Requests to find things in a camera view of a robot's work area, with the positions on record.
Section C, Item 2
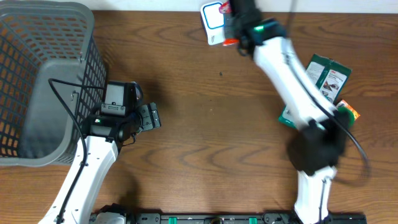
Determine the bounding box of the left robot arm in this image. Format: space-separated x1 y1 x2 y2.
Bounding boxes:
41 81 161 224

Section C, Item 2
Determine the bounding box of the green lid jar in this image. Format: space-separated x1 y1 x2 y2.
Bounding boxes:
338 106 355 128

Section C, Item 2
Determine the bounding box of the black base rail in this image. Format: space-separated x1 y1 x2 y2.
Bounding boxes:
90 212 368 224

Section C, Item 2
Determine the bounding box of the small orange carton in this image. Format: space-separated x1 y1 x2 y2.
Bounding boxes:
336 100 360 122

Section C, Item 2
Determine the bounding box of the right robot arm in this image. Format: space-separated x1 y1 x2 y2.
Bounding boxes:
229 0 349 223

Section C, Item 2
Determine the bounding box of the red snack packet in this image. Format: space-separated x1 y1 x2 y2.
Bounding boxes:
219 1 239 46

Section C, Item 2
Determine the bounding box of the white barcode scanner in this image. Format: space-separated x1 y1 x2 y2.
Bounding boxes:
200 1 224 45

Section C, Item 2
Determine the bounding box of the grey plastic shopping basket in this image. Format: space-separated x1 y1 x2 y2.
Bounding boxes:
1 1 107 167

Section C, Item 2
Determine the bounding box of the green snack packet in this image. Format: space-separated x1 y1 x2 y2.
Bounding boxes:
278 54 353 129

